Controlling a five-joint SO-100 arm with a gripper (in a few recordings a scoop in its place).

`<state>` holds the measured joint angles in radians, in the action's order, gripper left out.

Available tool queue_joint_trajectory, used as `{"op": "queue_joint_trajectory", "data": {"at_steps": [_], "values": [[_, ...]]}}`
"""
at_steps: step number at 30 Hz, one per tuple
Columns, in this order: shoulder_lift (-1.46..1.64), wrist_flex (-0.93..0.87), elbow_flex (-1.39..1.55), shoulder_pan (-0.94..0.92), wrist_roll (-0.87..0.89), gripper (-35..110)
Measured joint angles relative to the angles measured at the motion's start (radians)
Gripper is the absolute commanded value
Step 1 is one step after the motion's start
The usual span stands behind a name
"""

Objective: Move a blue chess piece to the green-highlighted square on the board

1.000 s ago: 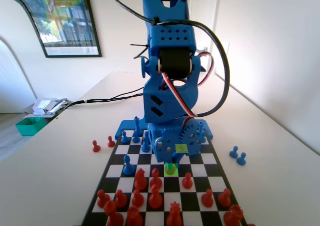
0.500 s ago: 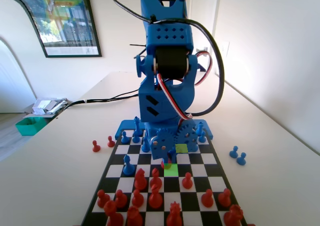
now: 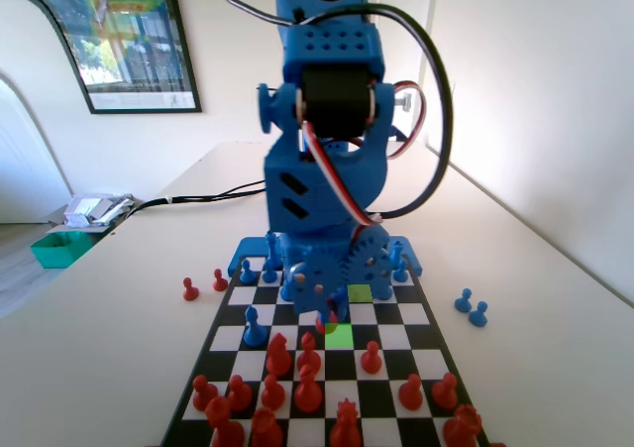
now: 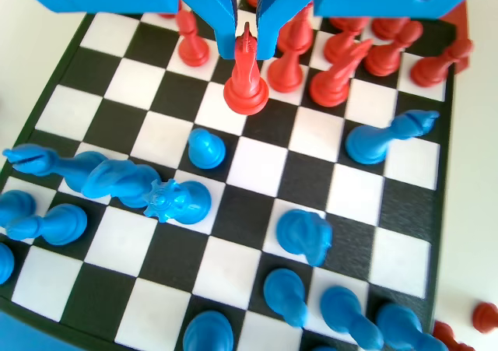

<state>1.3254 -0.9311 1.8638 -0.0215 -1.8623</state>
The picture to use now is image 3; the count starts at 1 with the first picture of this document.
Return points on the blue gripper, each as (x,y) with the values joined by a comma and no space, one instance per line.
(313,288)

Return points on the red chess knight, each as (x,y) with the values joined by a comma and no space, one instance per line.
(278,355)
(328,326)

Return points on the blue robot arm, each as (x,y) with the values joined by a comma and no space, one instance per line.
(327,40)

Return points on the blue chess bishop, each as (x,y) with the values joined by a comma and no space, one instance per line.
(385,293)

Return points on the blue chess pawn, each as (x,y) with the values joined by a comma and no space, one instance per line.
(400,272)
(246,272)
(269,274)
(463,302)
(478,315)

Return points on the blue chess rook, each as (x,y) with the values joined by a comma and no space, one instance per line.
(397,253)

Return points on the red chess bishop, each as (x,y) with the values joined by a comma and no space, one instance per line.
(309,350)
(308,392)

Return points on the red chess pawn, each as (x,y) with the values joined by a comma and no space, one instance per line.
(370,358)
(411,392)
(189,291)
(446,391)
(219,281)
(239,395)
(272,392)
(204,392)

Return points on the group of blue chess pieces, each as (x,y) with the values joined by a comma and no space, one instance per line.
(237,258)

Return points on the red chess queen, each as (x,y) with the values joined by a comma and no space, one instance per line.
(345,427)

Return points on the red chess rook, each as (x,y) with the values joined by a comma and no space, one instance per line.
(267,429)
(463,426)

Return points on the black white chessboard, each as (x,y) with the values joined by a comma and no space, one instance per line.
(401,338)

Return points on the blue pawn left of centre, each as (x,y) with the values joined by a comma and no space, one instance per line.
(252,325)

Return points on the white paper stack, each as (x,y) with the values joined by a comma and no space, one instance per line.
(94,206)

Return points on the green plastic bin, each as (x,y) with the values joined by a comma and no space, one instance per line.
(59,251)

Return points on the framed map poster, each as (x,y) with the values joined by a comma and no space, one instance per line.
(129,31)

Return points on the white arched panel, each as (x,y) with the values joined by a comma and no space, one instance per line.
(30,45)

